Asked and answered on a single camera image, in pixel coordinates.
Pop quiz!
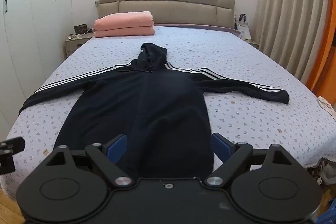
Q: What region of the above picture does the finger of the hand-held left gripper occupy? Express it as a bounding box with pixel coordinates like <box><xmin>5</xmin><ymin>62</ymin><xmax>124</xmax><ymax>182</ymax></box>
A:
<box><xmin>0</xmin><ymin>154</ymin><xmax>16</xmax><ymax>175</ymax></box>
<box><xmin>0</xmin><ymin>136</ymin><xmax>26</xmax><ymax>155</ymax></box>

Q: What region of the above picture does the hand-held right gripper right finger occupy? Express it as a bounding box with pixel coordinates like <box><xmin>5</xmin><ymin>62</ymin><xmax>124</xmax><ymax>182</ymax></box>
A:
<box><xmin>205</xmin><ymin>133</ymin><xmax>292</xmax><ymax>186</ymax></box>

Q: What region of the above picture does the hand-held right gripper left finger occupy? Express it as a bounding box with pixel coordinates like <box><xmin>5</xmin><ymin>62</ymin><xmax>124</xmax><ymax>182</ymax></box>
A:
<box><xmin>46</xmin><ymin>134</ymin><xmax>132</xmax><ymax>186</ymax></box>

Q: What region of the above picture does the dark navy striped hoodie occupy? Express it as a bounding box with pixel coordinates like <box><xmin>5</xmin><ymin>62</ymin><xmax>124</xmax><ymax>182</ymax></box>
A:
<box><xmin>18</xmin><ymin>43</ymin><xmax>290</xmax><ymax>179</ymax></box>

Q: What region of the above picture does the floral quilted bed cover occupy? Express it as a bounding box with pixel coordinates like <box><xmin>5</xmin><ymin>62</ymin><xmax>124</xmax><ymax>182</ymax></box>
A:
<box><xmin>0</xmin><ymin>25</ymin><xmax>336</xmax><ymax>198</ymax></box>

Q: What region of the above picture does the beige nightstand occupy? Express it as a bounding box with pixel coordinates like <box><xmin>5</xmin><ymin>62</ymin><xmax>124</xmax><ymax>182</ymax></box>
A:
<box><xmin>244</xmin><ymin>38</ymin><xmax>260</xmax><ymax>50</ymax></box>
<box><xmin>65</xmin><ymin>32</ymin><xmax>94</xmax><ymax>58</ymax></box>

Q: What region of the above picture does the white crumpled cloth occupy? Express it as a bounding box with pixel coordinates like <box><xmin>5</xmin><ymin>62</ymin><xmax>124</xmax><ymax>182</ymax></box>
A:
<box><xmin>316</xmin><ymin>96</ymin><xmax>336</xmax><ymax>112</ymax></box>

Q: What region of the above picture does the white wardrobe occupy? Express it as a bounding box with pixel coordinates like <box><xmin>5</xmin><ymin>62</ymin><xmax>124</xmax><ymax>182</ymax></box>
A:
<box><xmin>0</xmin><ymin>0</ymin><xmax>73</xmax><ymax>125</ymax></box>

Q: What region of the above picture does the lower pink pillow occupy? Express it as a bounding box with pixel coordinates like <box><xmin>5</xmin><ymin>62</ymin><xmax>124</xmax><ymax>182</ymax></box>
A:
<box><xmin>93</xmin><ymin>25</ymin><xmax>155</xmax><ymax>38</ymax></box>

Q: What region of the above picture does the white tote bag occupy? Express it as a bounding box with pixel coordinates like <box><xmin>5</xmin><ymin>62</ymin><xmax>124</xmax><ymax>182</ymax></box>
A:
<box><xmin>234</xmin><ymin>14</ymin><xmax>253</xmax><ymax>40</ymax></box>

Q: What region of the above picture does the thick pink folded blanket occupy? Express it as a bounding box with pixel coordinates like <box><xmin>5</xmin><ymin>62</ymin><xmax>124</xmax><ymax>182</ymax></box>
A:
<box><xmin>94</xmin><ymin>11</ymin><xmax>155</xmax><ymax>32</ymax></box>

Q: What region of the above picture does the beige padded headboard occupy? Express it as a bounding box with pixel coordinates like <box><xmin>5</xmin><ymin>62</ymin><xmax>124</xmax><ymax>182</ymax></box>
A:
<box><xmin>97</xmin><ymin>0</ymin><xmax>236</xmax><ymax>29</ymax></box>

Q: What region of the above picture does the beige pleated curtain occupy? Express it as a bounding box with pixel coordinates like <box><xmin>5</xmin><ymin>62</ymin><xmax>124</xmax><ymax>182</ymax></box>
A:
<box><xmin>253</xmin><ymin>0</ymin><xmax>333</xmax><ymax>84</ymax></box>

